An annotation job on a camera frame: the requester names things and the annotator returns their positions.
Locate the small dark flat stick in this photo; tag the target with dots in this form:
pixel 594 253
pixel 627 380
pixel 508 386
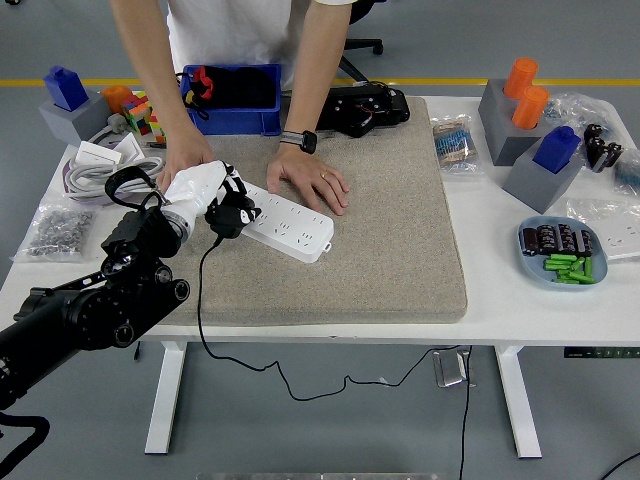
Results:
pixel 155 145

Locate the black pouch red trim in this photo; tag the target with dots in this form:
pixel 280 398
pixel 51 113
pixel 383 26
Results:
pixel 202 82

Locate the green cylindrical battery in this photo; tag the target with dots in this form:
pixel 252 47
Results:
pixel 561 257
pixel 577 265
pixel 557 265
pixel 565 280
pixel 582 278
pixel 588 267

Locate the person's right hand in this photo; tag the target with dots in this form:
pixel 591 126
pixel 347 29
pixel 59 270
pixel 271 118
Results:
pixel 185 152

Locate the white wall socket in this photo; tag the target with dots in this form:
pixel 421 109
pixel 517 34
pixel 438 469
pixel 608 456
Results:
pixel 620 242

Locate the black wristwatch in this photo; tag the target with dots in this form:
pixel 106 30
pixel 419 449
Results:
pixel 305 141

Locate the black desk control panel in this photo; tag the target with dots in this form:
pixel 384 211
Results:
pixel 600 352

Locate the clear bag of resistors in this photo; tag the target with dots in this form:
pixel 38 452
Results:
pixel 455 145

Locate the person's left hand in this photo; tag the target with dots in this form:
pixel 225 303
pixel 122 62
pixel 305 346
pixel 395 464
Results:
pixel 305 172

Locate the clear bag of screws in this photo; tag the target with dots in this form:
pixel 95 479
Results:
pixel 55 232

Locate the black round pouch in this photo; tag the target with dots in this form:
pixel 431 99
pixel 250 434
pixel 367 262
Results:
pixel 255 87

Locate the pale blue plate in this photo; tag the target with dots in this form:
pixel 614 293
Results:
pixel 532 267

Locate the person's torso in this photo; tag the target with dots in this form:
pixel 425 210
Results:
pixel 240 30

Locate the black electronic device housing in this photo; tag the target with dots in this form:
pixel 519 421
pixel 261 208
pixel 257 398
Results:
pixel 390 110

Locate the clear socket bag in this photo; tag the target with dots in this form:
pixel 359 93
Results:
pixel 585 210

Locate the white flat box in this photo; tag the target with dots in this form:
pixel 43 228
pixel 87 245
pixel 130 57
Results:
pixel 97 151

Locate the orange plastic cup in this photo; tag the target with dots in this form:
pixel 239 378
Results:
pixel 117 97

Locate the crumpled clear plastic bag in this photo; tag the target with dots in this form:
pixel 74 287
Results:
pixel 575 107

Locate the white table leg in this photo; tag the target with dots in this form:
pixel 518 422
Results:
pixel 520 400
pixel 165 400

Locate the blue plastic bin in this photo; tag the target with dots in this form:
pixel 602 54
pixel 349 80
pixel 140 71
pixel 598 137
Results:
pixel 240 122

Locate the black office chair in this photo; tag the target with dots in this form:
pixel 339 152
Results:
pixel 362 45

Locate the blue plastic block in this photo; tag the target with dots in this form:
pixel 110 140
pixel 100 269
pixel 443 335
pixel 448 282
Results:
pixel 556 150
pixel 65 90

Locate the multicolour puzzle cube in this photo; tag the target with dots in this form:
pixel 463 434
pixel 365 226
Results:
pixel 157 127
pixel 135 112

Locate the bag of blue resistors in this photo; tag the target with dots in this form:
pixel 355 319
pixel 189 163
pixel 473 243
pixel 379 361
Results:
pixel 630 172

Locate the dark printed capacitor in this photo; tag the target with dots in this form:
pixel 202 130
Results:
pixel 546 238
pixel 530 242
pixel 565 237
pixel 584 243

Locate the black plug adapter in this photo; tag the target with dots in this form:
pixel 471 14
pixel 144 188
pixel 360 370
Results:
pixel 225 220

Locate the grey two-hole block holder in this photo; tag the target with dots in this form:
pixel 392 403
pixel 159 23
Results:
pixel 495 120

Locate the grey-brown mat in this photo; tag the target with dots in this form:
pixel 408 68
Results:
pixel 350 240

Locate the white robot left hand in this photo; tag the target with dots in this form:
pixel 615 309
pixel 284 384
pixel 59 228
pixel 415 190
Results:
pixel 192 192

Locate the clear metal under-table bracket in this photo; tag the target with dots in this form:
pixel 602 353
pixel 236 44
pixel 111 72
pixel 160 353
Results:
pixel 450 367

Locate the orange plastic cylinder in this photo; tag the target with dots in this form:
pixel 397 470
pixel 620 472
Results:
pixel 530 107
pixel 520 77

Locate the white square box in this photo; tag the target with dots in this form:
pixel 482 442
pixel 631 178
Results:
pixel 129 147

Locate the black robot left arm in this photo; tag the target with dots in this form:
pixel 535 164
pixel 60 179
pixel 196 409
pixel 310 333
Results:
pixel 90 310

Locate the white power strip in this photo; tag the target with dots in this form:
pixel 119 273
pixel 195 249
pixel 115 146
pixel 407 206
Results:
pixel 300 235

